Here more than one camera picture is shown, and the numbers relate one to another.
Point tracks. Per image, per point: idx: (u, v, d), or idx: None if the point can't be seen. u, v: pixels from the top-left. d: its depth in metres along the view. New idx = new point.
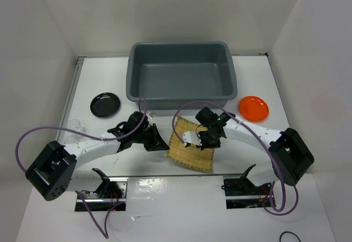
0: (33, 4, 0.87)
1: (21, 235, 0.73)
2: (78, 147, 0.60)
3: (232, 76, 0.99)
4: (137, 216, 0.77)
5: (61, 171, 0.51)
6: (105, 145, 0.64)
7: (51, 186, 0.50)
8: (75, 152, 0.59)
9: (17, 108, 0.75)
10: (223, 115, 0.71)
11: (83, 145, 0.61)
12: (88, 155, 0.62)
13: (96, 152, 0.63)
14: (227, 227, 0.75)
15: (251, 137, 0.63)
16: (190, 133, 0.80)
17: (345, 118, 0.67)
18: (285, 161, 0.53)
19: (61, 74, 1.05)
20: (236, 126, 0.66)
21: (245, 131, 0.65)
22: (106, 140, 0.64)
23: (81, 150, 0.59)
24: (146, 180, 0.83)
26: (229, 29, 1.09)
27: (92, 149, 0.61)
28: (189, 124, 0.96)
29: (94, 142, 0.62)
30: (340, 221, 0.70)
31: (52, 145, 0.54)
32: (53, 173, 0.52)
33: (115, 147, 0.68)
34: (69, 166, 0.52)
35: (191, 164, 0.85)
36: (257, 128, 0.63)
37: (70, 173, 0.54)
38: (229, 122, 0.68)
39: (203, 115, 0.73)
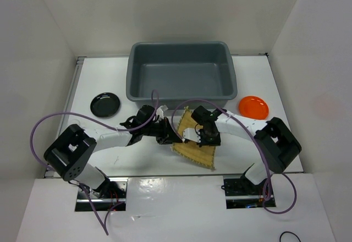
0: (33, 3, 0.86)
1: (21, 235, 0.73)
2: (96, 132, 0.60)
3: (232, 76, 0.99)
4: (137, 216, 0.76)
5: (82, 153, 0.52)
6: (120, 135, 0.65)
7: (71, 166, 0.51)
8: (94, 136, 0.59)
9: (17, 108, 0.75)
10: (214, 111, 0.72)
11: (101, 131, 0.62)
12: (103, 143, 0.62)
13: (110, 141, 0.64)
14: (227, 227, 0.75)
15: (241, 129, 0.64)
16: (189, 130, 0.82)
17: (345, 118, 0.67)
18: (269, 148, 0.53)
19: (61, 74, 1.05)
20: (226, 119, 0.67)
21: (234, 124, 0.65)
22: (121, 130, 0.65)
23: (99, 136, 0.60)
24: (146, 180, 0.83)
26: (229, 29, 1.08)
27: (108, 136, 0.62)
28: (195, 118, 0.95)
29: (110, 131, 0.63)
30: (341, 221, 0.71)
31: (73, 127, 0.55)
32: (72, 154, 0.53)
33: (125, 139, 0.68)
34: (89, 148, 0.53)
35: (194, 158, 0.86)
36: (245, 120, 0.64)
37: (88, 155, 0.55)
38: (221, 117, 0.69)
39: (197, 113, 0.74)
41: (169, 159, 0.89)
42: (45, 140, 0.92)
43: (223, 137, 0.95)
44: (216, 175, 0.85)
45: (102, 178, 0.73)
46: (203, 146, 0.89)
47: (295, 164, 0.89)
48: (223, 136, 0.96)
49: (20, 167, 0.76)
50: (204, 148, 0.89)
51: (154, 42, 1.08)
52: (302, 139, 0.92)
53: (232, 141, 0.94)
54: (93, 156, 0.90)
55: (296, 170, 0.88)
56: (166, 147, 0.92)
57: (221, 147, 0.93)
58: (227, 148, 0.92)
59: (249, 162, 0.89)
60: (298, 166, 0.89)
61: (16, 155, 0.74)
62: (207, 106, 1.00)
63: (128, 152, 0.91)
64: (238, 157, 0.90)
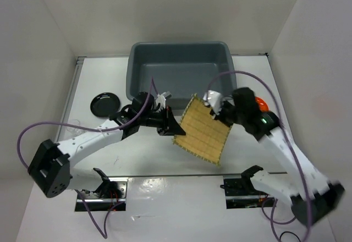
0: (32, 3, 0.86)
1: (21, 235, 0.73)
2: (73, 144, 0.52)
3: (232, 76, 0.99)
4: (137, 216, 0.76)
5: (56, 174, 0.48)
6: (105, 137, 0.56)
7: (50, 187, 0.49)
8: (70, 150, 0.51)
9: (17, 107, 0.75)
10: (269, 115, 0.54)
11: (80, 141, 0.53)
12: (86, 152, 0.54)
13: (95, 144, 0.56)
14: (227, 227, 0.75)
15: (293, 169, 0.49)
16: (216, 95, 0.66)
17: (345, 117, 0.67)
18: (318, 214, 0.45)
19: (61, 74, 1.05)
20: (281, 146, 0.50)
21: (287, 159, 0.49)
22: (105, 131, 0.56)
23: (76, 148, 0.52)
24: (146, 180, 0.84)
26: (229, 29, 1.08)
27: (89, 144, 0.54)
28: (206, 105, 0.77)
29: (91, 137, 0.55)
30: (341, 221, 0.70)
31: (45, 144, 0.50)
32: (48, 175, 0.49)
33: (116, 137, 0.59)
34: (62, 168, 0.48)
35: (198, 154, 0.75)
36: (304, 162, 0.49)
37: (67, 171, 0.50)
38: (275, 135, 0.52)
39: (242, 94, 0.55)
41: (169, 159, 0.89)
42: (45, 139, 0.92)
43: None
44: (216, 175, 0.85)
45: (100, 179, 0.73)
46: (213, 141, 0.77)
47: None
48: None
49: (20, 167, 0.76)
50: (213, 143, 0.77)
51: (154, 42, 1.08)
52: (302, 139, 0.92)
53: (232, 141, 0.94)
54: (93, 156, 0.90)
55: None
56: (166, 147, 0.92)
57: None
58: (227, 148, 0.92)
59: (249, 162, 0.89)
60: None
61: (16, 155, 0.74)
62: None
63: (128, 152, 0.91)
64: (238, 157, 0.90)
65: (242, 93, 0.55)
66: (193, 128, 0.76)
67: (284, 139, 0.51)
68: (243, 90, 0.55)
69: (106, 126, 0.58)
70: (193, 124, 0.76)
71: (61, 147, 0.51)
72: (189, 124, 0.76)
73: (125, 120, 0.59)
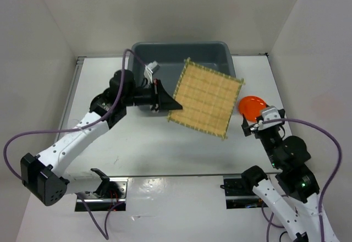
0: (33, 3, 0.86)
1: (21, 235, 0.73)
2: (54, 153, 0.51)
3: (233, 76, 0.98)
4: (137, 216, 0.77)
5: (44, 187, 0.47)
6: (87, 134, 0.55)
7: (45, 197, 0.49)
8: (52, 160, 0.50)
9: (17, 108, 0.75)
10: (308, 179, 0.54)
11: (61, 147, 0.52)
12: (72, 153, 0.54)
13: (81, 143, 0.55)
14: (227, 227, 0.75)
15: (317, 221, 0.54)
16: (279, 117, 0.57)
17: (345, 118, 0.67)
18: None
19: (61, 74, 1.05)
20: (312, 213, 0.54)
21: (313, 223, 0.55)
22: (84, 128, 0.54)
23: (59, 155, 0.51)
24: (146, 180, 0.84)
26: (229, 29, 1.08)
27: (71, 148, 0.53)
28: (201, 70, 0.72)
29: (72, 138, 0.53)
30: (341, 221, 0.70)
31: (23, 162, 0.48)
32: (38, 190, 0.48)
33: (103, 128, 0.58)
34: (47, 182, 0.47)
35: (201, 127, 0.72)
36: (325, 227, 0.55)
37: (56, 179, 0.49)
38: (310, 198, 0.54)
39: (298, 160, 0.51)
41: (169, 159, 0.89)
42: (45, 140, 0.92)
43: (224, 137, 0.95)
44: (216, 175, 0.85)
45: (99, 179, 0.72)
46: (214, 110, 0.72)
47: None
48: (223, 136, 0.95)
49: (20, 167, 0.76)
50: (216, 114, 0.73)
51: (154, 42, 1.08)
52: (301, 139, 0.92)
53: (232, 141, 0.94)
54: (92, 156, 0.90)
55: None
56: (166, 147, 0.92)
57: (221, 147, 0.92)
58: (227, 148, 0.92)
59: (248, 162, 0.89)
60: None
61: (16, 156, 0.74)
62: None
63: (127, 152, 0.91)
64: (238, 157, 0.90)
65: (298, 157, 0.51)
66: (191, 100, 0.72)
67: (317, 205, 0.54)
68: (297, 150, 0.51)
69: (85, 121, 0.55)
70: (191, 93, 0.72)
71: (42, 159, 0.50)
72: (186, 93, 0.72)
73: (108, 106, 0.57)
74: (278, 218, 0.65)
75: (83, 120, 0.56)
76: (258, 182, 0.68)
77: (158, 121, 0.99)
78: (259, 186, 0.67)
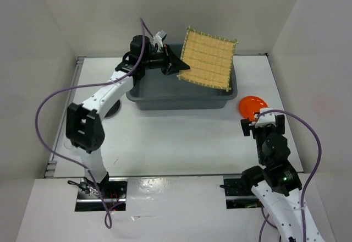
0: (33, 3, 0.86)
1: (21, 235, 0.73)
2: (95, 100, 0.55)
3: (232, 76, 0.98)
4: (137, 216, 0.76)
5: (93, 126, 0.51)
6: (120, 86, 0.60)
7: (92, 141, 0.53)
8: (95, 105, 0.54)
9: (17, 108, 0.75)
10: (291, 175, 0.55)
11: (99, 95, 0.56)
12: (108, 103, 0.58)
13: (114, 96, 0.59)
14: (228, 227, 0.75)
15: (298, 218, 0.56)
16: (272, 119, 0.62)
17: (345, 118, 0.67)
18: None
19: (61, 73, 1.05)
20: (294, 207, 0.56)
21: (296, 217, 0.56)
22: (118, 81, 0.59)
23: (99, 102, 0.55)
24: (146, 180, 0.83)
26: (229, 29, 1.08)
27: (109, 97, 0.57)
28: (201, 36, 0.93)
29: (108, 89, 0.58)
30: (341, 221, 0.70)
31: (72, 106, 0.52)
32: (86, 131, 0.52)
33: (130, 84, 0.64)
34: (95, 121, 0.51)
35: (207, 83, 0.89)
36: (309, 224, 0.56)
37: (99, 124, 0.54)
38: (292, 193, 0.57)
39: (275, 152, 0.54)
41: (169, 158, 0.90)
42: (45, 139, 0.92)
43: (224, 137, 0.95)
44: (216, 175, 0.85)
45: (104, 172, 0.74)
46: (217, 66, 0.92)
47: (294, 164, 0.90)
48: (223, 136, 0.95)
49: (20, 166, 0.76)
50: (218, 71, 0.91)
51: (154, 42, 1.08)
52: (302, 139, 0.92)
53: (232, 141, 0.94)
54: None
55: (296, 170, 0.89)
56: (166, 147, 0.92)
57: (221, 147, 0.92)
58: (227, 148, 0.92)
59: (248, 162, 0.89)
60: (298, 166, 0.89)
61: (17, 155, 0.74)
62: (207, 106, 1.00)
63: (127, 151, 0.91)
64: (238, 157, 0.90)
65: (278, 150, 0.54)
66: (197, 60, 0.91)
67: (299, 200, 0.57)
68: (278, 144, 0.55)
69: (116, 77, 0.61)
70: (194, 56, 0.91)
71: (86, 106, 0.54)
72: (191, 55, 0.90)
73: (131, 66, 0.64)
74: (274, 221, 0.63)
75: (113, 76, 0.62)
76: (258, 182, 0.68)
77: (158, 121, 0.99)
78: (258, 186, 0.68)
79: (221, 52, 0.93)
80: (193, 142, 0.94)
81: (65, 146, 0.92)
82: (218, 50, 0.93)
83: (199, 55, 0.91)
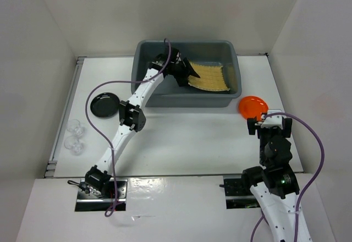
0: (32, 2, 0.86)
1: (21, 235, 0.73)
2: (137, 97, 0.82)
3: (238, 75, 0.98)
4: (137, 216, 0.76)
5: (138, 116, 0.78)
6: (154, 82, 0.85)
7: (137, 125, 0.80)
8: (138, 101, 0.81)
9: (17, 108, 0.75)
10: (290, 179, 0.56)
11: (140, 93, 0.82)
12: (147, 96, 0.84)
13: (150, 90, 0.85)
14: (228, 226, 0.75)
15: (290, 221, 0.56)
16: (278, 122, 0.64)
17: (345, 117, 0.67)
18: None
19: (61, 74, 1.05)
20: (289, 211, 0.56)
21: (289, 220, 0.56)
22: (152, 79, 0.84)
23: (140, 99, 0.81)
24: (146, 180, 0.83)
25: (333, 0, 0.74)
26: (229, 29, 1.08)
27: (146, 93, 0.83)
28: (197, 65, 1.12)
29: (145, 87, 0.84)
30: (341, 221, 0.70)
31: (123, 103, 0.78)
32: (133, 119, 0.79)
33: (160, 78, 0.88)
34: (139, 113, 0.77)
35: (212, 89, 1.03)
36: (302, 229, 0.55)
37: (142, 114, 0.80)
38: (289, 196, 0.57)
39: (277, 157, 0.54)
41: (169, 158, 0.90)
42: (45, 139, 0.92)
43: (224, 137, 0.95)
44: (216, 175, 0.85)
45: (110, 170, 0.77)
46: (215, 82, 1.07)
47: (295, 164, 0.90)
48: (224, 136, 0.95)
49: (21, 167, 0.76)
50: (216, 83, 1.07)
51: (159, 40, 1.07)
52: (301, 139, 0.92)
53: (232, 141, 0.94)
54: (93, 156, 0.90)
55: (296, 169, 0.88)
56: (166, 147, 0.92)
57: (221, 147, 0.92)
58: (227, 148, 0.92)
59: (248, 162, 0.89)
60: (298, 166, 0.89)
61: (17, 155, 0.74)
62: (212, 104, 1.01)
63: (127, 151, 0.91)
64: (238, 157, 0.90)
65: (279, 152, 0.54)
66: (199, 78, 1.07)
67: (295, 204, 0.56)
68: (280, 147, 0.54)
69: (151, 75, 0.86)
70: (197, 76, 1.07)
71: (131, 102, 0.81)
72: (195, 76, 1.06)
73: (160, 62, 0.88)
74: (269, 223, 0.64)
75: (148, 75, 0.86)
76: (257, 182, 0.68)
77: (158, 121, 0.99)
78: (257, 186, 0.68)
79: (214, 73, 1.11)
80: (193, 142, 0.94)
81: (65, 146, 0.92)
82: (211, 72, 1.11)
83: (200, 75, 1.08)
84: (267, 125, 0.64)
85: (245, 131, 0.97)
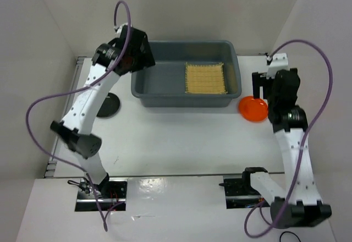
0: (32, 2, 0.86)
1: (21, 235, 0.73)
2: (75, 115, 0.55)
3: (238, 76, 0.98)
4: (137, 216, 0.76)
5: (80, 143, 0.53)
6: (98, 89, 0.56)
7: (86, 153, 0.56)
8: (75, 121, 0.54)
9: (17, 108, 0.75)
10: (298, 116, 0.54)
11: (78, 109, 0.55)
12: (92, 110, 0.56)
13: (97, 101, 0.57)
14: (228, 226, 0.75)
15: (292, 158, 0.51)
16: (281, 64, 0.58)
17: (345, 117, 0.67)
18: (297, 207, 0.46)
19: (61, 73, 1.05)
20: (292, 146, 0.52)
21: (291, 157, 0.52)
22: (93, 85, 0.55)
23: (79, 118, 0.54)
24: (146, 180, 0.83)
25: (332, 0, 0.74)
26: (229, 29, 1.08)
27: (88, 108, 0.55)
28: (196, 67, 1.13)
29: (86, 98, 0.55)
30: (342, 222, 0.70)
31: (54, 127, 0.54)
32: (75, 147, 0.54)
33: (113, 78, 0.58)
34: (80, 138, 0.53)
35: (209, 92, 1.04)
36: (304, 168, 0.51)
37: (87, 137, 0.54)
38: (294, 131, 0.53)
39: (282, 84, 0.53)
41: (169, 158, 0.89)
42: (45, 139, 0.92)
43: (224, 137, 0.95)
44: (216, 175, 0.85)
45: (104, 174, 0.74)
46: (214, 83, 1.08)
47: None
48: (223, 136, 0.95)
49: (20, 167, 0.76)
50: (215, 84, 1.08)
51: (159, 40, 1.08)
52: None
53: (232, 141, 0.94)
54: None
55: None
56: (166, 147, 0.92)
57: (221, 147, 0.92)
58: (227, 148, 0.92)
59: (248, 162, 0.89)
60: None
61: (16, 155, 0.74)
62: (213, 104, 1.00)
63: (127, 151, 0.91)
64: (238, 157, 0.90)
65: (285, 78, 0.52)
66: (197, 81, 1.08)
67: (300, 141, 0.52)
68: (287, 75, 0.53)
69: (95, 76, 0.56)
70: (195, 80, 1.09)
71: (67, 124, 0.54)
72: (192, 81, 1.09)
73: (113, 53, 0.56)
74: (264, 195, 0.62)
75: (91, 75, 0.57)
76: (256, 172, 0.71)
77: (158, 121, 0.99)
78: (254, 173, 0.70)
79: (214, 72, 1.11)
80: (193, 142, 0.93)
81: None
82: (210, 72, 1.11)
83: (198, 78, 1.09)
84: (270, 72, 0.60)
85: (245, 131, 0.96)
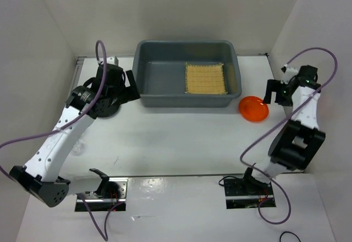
0: (32, 2, 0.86)
1: (21, 235, 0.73)
2: (39, 161, 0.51)
3: (238, 75, 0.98)
4: (137, 216, 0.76)
5: (42, 192, 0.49)
6: (69, 133, 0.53)
7: (50, 201, 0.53)
8: (38, 168, 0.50)
9: (17, 108, 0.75)
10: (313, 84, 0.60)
11: (45, 154, 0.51)
12: (60, 155, 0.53)
13: (65, 146, 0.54)
14: (228, 226, 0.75)
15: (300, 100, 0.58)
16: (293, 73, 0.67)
17: (345, 117, 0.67)
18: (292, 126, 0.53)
19: (61, 73, 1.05)
20: (303, 94, 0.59)
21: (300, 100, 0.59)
22: (64, 128, 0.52)
23: (44, 164, 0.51)
24: (146, 180, 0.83)
25: (332, 0, 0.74)
26: (229, 29, 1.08)
27: (55, 153, 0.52)
28: (196, 67, 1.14)
29: (54, 142, 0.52)
30: (342, 222, 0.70)
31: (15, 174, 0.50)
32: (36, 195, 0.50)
33: (88, 120, 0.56)
34: (42, 187, 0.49)
35: (209, 92, 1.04)
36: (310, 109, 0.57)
37: (49, 185, 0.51)
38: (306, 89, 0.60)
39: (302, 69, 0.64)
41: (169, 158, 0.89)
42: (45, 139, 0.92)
43: (224, 137, 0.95)
44: (216, 176, 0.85)
45: (99, 178, 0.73)
46: (214, 82, 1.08)
47: None
48: (223, 136, 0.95)
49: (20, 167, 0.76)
50: (215, 84, 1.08)
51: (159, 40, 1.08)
52: None
53: (232, 141, 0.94)
54: (93, 156, 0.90)
55: None
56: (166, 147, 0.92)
57: (221, 147, 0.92)
58: (227, 148, 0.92)
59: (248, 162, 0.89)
60: None
61: (16, 155, 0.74)
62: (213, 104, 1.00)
63: (127, 151, 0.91)
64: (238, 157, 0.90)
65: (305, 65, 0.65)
66: (197, 81, 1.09)
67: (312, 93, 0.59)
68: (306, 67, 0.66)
69: (67, 119, 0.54)
70: (194, 80, 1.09)
71: (31, 171, 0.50)
72: (192, 80, 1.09)
73: (87, 96, 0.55)
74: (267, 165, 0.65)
75: (62, 118, 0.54)
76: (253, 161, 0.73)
77: (158, 121, 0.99)
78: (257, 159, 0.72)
79: (214, 72, 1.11)
80: (193, 142, 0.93)
81: None
82: (210, 72, 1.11)
83: (198, 78, 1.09)
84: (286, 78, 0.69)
85: (245, 131, 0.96)
